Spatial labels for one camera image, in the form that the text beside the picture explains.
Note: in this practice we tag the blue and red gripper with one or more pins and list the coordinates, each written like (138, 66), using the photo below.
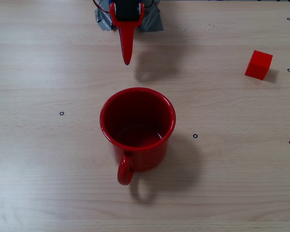
(126, 27)

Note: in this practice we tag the red cube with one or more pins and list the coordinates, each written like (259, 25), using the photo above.
(258, 65)

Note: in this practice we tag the red enamel mug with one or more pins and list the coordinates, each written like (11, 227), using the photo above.
(137, 154)

